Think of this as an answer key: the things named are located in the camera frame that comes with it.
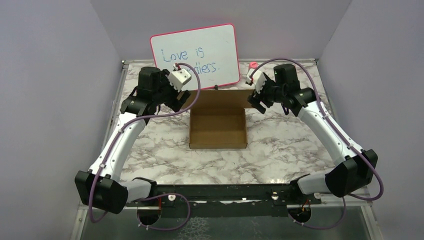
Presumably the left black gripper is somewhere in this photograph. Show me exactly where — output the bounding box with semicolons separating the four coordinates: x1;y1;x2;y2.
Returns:
152;69;190;112

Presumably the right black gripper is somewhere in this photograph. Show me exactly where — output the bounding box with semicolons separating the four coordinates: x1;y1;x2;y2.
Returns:
247;74;286;114

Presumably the brown cardboard box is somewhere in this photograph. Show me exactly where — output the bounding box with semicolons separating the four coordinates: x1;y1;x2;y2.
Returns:
188;89;252;150

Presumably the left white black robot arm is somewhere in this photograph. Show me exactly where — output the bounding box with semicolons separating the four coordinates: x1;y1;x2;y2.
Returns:
74;64;192;214

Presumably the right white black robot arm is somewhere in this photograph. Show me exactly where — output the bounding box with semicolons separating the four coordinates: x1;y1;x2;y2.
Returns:
246;62;378;204

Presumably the pink-capped spray bottle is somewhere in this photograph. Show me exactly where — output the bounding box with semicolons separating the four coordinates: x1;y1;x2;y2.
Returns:
245;61;258;86

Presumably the pink-framed whiteboard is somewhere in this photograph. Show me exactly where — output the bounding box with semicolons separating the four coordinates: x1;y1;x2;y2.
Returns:
150;23;241;89

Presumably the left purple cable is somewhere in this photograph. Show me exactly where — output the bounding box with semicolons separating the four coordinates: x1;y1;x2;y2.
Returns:
88;62;202;232

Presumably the purple cable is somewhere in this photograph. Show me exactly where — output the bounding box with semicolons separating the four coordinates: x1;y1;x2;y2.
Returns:
88;62;202;232
248;57;385;230

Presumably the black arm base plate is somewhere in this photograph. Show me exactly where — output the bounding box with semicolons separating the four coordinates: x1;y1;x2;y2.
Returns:
126;183;322;218

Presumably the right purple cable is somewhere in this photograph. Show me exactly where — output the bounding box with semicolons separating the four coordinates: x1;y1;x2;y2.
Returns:
248;57;385;230

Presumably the aluminium table frame rail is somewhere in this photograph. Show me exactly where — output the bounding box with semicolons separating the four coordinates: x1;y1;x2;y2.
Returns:
86;59;377;229

